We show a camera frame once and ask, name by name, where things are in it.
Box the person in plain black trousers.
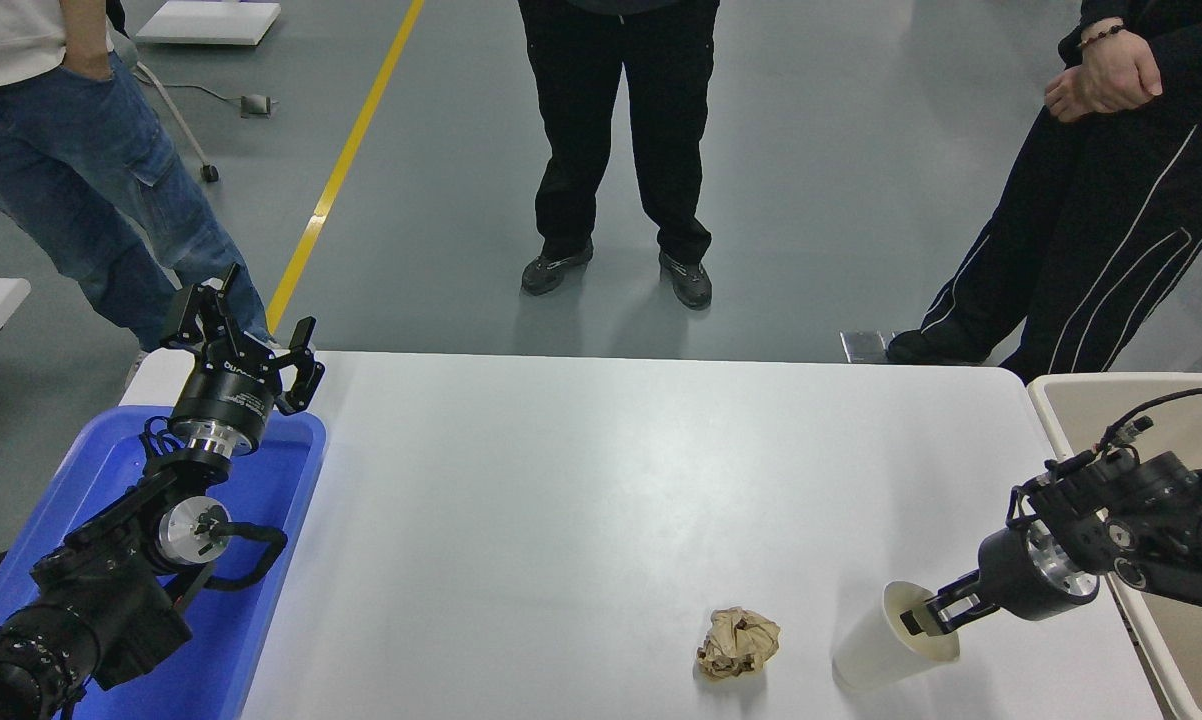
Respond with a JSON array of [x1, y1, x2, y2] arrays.
[[518, 0, 721, 311]]

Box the person's bare hand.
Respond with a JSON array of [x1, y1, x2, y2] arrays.
[[1044, 65, 1090, 123]]

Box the person's hand with bracelet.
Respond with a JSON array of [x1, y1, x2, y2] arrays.
[[1079, 30, 1162, 114]]

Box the crumpled tan paper ball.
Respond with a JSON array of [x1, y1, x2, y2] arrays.
[[697, 607, 781, 682]]

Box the blue plastic tray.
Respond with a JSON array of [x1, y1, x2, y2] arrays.
[[0, 405, 328, 720]]

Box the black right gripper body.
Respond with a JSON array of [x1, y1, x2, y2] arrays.
[[979, 528, 1100, 621]]

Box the metal floor plate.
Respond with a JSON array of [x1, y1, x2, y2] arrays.
[[840, 331, 897, 364]]

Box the white paper cup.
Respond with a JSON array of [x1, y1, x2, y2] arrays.
[[831, 581, 960, 693]]

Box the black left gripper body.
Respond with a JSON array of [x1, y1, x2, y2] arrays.
[[168, 340, 284, 446]]

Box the person in jeans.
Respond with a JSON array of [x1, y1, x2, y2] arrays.
[[0, 0, 272, 391]]

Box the white flat platform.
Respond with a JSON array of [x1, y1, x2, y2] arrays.
[[136, 0, 282, 47]]

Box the large pale bin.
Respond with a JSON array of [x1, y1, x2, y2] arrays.
[[1027, 372, 1202, 720]]

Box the person in striped black trousers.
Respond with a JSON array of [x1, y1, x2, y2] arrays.
[[886, 0, 1202, 383]]

